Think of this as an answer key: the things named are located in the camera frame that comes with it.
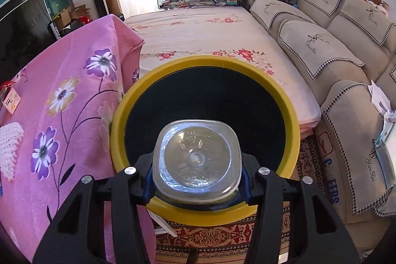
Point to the black tall box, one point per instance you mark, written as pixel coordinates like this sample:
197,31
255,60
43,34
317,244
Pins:
54,30

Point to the large curved television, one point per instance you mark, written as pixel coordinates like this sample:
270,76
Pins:
24,35

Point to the floral bed sheet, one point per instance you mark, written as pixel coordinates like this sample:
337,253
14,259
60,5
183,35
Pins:
201,32

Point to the clear plastic bottle green label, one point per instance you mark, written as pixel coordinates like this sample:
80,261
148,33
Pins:
196,158

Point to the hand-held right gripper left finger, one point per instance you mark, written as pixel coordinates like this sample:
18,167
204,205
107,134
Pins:
149,186

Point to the beige sofa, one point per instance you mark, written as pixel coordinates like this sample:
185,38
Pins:
340,72

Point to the pink floral tablecloth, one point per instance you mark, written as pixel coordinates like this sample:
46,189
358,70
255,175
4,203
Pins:
62,128

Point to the white papers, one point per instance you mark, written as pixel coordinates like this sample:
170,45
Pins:
380,97

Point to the light blue tissue package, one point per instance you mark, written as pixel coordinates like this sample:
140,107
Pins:
388,155

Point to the black bin yellow rim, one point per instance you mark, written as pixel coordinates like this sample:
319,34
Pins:
201,90

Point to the black tower fan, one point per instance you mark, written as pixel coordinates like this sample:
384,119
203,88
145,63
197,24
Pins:
98,1

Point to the white knitted cloth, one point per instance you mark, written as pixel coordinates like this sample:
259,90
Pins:
9,143

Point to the open cardboard box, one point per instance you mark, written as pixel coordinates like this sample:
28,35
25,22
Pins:
75,15

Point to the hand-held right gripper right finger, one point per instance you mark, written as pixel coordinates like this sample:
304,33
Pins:
246,186

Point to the red snack bag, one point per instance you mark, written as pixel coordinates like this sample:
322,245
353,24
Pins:
5,87

